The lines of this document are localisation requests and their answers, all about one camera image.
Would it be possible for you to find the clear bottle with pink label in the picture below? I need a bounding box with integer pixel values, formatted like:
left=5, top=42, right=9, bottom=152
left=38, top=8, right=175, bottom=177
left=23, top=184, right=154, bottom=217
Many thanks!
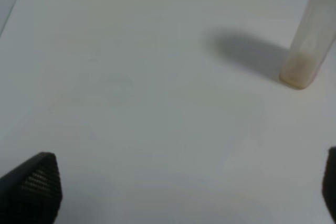
left=279, top=0, right=335, bottom=89

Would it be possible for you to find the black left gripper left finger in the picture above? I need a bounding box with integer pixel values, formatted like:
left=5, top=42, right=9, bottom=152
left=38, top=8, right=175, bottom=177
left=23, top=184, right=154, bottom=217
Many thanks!
left=1, top=152, right=62, bottom=223

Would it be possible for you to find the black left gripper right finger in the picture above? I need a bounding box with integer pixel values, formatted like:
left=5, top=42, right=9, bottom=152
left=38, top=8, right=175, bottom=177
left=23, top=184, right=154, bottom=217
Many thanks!
left=322, top=147, right=336, bottom=223

